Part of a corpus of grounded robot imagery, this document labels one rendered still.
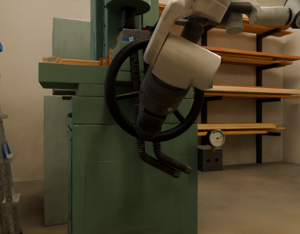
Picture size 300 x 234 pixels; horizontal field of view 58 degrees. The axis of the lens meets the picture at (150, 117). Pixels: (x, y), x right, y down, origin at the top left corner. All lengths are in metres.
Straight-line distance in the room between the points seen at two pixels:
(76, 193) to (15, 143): 2.54
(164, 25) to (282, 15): 0.80
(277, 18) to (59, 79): 0.82
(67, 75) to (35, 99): 2.51
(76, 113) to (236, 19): 0.66
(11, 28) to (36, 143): 1.32
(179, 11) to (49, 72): 0.54
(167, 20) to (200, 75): 0.10
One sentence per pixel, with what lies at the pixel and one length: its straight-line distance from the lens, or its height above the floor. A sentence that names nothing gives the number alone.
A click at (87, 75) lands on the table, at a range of 0.89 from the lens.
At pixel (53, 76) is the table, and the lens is 0.89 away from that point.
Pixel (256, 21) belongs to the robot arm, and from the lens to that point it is 1.15.
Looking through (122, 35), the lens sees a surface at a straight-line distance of 0.86.
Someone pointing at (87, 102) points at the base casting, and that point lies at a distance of 0.88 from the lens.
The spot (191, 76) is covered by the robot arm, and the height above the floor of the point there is 0.80.
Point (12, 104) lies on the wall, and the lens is 3.40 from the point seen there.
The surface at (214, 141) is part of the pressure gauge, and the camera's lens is 0.96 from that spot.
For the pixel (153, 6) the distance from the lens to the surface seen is 1.38.
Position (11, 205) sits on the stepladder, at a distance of 1.72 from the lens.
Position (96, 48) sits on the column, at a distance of 1.27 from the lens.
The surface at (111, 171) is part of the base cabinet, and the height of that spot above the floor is 0.56.
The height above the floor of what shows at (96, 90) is 0.82.
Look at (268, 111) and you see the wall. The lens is 4.74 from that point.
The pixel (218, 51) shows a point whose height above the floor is 1.55.
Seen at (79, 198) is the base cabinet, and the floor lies 0.48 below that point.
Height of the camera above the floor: 0.74
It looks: level
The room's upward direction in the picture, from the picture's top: straight up
